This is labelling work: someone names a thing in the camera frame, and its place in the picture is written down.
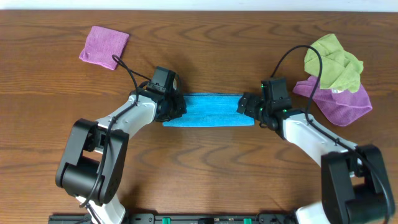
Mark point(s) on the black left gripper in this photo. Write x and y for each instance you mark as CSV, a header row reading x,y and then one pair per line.
x,y
178,106

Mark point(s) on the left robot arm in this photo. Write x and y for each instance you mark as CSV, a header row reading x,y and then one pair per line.
x,y
92,163

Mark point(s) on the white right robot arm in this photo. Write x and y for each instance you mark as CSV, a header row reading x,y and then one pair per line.
x,y
355,185

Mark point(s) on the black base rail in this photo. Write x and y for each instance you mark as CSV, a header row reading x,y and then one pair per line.
x,y
150,218

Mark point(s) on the folded purple cloth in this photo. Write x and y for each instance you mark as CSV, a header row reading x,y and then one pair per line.
x,y
101,44

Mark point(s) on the crumpled purple cloth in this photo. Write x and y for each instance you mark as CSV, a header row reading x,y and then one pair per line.
x,y
342,108

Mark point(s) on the blue microfiber cloth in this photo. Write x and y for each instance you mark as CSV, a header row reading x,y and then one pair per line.
x,y
211,110

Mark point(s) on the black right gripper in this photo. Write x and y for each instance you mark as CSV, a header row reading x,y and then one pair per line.
x,y
249,104

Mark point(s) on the green microfiber cloth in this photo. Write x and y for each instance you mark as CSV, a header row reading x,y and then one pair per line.
x,y
341,70

